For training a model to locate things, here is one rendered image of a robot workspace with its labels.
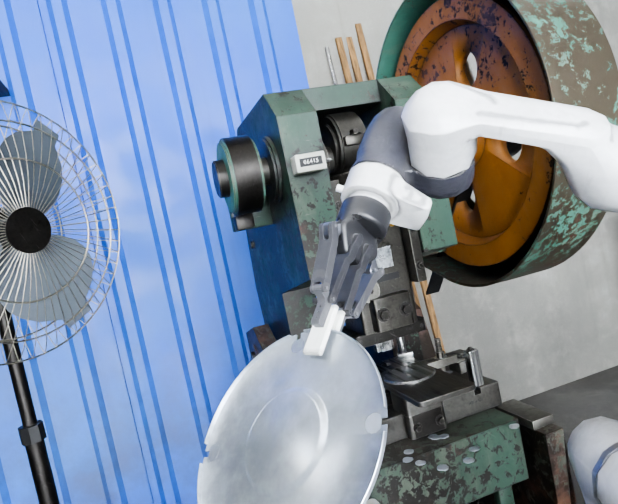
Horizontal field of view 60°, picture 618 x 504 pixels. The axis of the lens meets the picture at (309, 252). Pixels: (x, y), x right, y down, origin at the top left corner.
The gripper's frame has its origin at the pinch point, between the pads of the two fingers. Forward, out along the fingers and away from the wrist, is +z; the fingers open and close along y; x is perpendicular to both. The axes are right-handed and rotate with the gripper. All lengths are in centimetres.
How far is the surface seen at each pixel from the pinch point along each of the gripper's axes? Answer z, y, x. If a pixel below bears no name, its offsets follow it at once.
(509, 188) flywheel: -68, -52, -8
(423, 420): -9, -60, -23
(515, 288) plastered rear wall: -129, -195, -75
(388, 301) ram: -31, -43, -28
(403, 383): -14, -52, -25
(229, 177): -40, -1, -48
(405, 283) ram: -38, -47, -28
